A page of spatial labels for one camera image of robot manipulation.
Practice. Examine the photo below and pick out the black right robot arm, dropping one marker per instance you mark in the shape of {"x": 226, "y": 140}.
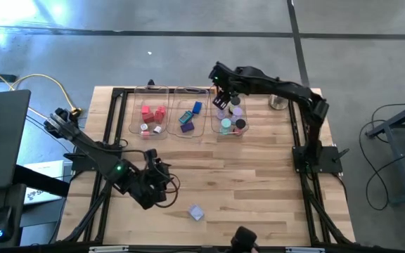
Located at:
{"x": 294, "y": 91}

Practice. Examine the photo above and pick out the blue grey metal table frame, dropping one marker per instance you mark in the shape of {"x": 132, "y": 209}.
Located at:
{"x": 403, "y": 168}

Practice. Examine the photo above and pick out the small white black charger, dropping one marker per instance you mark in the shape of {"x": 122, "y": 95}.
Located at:
{"x": 157, "y": 129}

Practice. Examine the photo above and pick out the red block charger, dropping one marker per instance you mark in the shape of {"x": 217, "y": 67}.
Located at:
{"x": 145, "y": 109}

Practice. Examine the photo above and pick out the green white plug charger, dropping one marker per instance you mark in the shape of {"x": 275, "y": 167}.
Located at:
{"x": 144, "y": 126}

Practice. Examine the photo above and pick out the yellow plug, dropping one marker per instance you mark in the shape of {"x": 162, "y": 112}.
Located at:
{"x": 77, "y": 111}

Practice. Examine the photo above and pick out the lavender multiport charger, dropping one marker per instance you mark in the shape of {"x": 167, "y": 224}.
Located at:
{"x": 196, "y": 212}

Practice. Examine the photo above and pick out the white printed box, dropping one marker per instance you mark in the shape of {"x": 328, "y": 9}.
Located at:
{"x": 44, "y": 172}

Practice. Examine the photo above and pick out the clear plastic bin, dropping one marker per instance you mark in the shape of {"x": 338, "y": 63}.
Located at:
{"x": 178, "y": 102}
{"x": 216, "y": 126}
{"x": 137, "y": 98}

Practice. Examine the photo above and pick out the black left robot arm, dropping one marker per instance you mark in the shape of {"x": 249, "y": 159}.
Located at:
{"x": 90, "y": 149}

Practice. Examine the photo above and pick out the purple rectangular box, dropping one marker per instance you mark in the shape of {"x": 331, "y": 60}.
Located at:
{"x": 187, "y": 127}

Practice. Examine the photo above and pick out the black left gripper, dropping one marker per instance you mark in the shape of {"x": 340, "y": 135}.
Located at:
{"x": 149, "y": 188}

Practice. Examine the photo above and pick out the teal digital timer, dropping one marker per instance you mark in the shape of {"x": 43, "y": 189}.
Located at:
{"x": 186, "y": 117}

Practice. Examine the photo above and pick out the red rounded charger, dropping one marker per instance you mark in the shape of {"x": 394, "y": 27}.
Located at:
{"x": 162, "y": 109}

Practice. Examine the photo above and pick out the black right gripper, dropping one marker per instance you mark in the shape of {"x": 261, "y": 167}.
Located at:
{"x": 221, "y": 100}

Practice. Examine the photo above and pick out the silver table edge bracket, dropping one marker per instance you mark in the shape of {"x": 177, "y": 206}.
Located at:
{"x": 306, "y": 250}
{"x": 109, "y": 249}

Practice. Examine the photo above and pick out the mint green hourglass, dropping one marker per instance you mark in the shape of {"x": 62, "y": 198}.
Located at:
{"x": 226, "y": 123}

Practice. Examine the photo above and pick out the pink white cylinder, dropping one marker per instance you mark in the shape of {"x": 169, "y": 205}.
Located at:
{"x": 145, "y": 133}

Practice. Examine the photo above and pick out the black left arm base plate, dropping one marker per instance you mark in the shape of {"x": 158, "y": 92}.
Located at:
{"x": 79, "y": 163}

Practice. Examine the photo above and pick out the person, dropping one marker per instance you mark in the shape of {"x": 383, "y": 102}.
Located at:
{"x": 243, "y": 239}

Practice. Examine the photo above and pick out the black aluminium table frame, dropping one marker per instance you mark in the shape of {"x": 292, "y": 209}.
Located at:
{"x": 117, "y": 92}

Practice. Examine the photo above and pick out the black yellow hourglass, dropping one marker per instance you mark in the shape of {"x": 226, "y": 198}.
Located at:
{"x": 235, "y": 101}

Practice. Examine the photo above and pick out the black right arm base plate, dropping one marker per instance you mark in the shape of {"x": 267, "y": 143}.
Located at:
{"x": 329, "y": 163}

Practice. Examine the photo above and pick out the black computer mouse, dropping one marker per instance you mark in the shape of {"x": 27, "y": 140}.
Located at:
{"x": 3, "y": 221}

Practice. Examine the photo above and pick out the red pronged charger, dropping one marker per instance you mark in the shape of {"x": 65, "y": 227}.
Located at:
{"x": 159, "y": 116}

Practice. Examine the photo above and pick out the blue digital timer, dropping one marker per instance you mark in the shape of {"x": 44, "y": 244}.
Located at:
{"x": 197, "y": 107}

